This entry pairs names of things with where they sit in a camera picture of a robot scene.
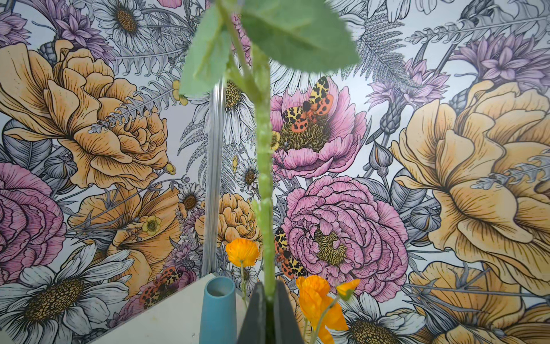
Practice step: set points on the aluminium left corner post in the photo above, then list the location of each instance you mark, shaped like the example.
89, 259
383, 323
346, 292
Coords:
213, 186

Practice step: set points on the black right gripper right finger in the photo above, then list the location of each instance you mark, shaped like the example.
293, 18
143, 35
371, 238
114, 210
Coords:
286, 327

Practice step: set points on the tall teal cylinder vase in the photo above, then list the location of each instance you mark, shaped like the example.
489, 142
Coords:
218, 315

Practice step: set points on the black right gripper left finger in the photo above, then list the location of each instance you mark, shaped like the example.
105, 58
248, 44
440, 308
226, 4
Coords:
253, 330

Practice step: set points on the orange poppy flower stem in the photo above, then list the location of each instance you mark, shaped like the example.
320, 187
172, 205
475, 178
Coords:
242, 253

